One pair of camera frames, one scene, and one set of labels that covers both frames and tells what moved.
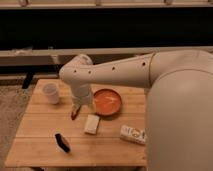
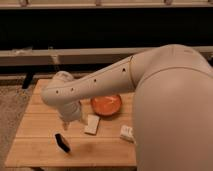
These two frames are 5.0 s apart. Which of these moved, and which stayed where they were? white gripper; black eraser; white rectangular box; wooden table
Moved: white gripper
Stayed: wooden table; black eraser; white rectangular box
